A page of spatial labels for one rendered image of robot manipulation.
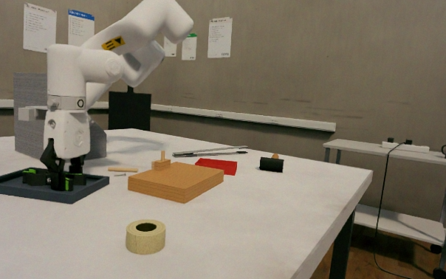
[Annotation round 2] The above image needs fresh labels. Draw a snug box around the dark green mallet with tan wooden handle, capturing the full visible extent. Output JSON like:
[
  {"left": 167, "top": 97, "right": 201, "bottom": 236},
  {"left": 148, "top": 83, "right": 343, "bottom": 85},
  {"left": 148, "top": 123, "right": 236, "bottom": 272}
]
[{"left": 259, "top": 154, "right": 284, "bottom": 173}]

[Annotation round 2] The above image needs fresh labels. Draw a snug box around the red shallow tray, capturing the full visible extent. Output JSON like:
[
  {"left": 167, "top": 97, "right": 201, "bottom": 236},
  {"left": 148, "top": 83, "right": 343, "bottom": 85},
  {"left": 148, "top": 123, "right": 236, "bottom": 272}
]
[{"left": 195, "top": 158, "right": 237, "bottom": 176}]

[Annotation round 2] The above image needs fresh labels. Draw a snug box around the small wooden block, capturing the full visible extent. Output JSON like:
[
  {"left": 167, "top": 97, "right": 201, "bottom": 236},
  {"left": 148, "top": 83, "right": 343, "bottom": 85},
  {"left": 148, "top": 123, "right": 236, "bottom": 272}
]
[{"left": 154, "top": 159, "right": 171, "bottom": 171}]

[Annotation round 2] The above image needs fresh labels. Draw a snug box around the brown wooden board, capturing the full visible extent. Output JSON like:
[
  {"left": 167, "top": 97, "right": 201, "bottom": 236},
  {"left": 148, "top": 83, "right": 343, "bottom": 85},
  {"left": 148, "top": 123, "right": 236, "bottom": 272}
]
[{"left": 128, "top": 160, "right": 224, "bottom": 204}]

